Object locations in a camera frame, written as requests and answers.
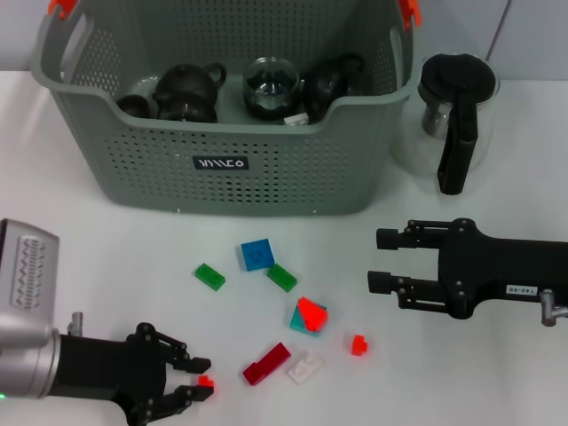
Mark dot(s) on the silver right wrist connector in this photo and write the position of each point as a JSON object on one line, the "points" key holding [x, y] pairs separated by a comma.
{"points": [[548, 307]]}

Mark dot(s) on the red wedge building block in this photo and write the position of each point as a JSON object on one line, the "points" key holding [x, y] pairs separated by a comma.
{"points": [[313, 315]]}

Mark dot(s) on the teal building block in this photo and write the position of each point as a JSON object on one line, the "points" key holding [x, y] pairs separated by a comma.
{"points": [[297, 327]]}

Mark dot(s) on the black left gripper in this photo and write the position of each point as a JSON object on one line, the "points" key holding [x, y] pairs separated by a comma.
{"points": [[102, 368]]}

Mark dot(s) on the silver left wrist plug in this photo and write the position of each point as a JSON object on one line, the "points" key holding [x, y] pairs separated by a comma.
{"points": [[77, 321]]}

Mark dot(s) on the small black clay cup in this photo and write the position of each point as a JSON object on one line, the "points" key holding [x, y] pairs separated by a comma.
{"points": [[133, 106]]}

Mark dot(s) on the blue square building block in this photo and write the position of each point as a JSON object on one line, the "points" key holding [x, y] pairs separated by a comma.
{"points": [[256, 255]]}

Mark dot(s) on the black clay teapot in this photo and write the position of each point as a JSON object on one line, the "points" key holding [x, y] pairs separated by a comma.
{"points": [[186, 84]]}

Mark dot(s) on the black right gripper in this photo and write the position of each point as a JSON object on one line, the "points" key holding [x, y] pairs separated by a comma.
{"points": [[501, 270]]}

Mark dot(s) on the grey perforated storage bin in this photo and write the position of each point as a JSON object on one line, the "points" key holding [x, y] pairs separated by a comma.
{"points": [[266, 186]]}

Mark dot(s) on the white building block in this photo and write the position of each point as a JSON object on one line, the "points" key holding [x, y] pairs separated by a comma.
{"points": [[296, 119], [305, 369]]}

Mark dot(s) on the green building block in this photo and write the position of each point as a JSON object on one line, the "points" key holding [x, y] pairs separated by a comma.
{"points": [[208, 276], [281, 277]]}

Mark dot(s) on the small red building block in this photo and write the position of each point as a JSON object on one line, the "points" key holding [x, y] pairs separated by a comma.
{"points": [[205, 381], [359, 346]]}

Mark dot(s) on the dark red long block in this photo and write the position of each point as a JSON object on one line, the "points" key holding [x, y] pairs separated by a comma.
{"points": [[266, 364]]}

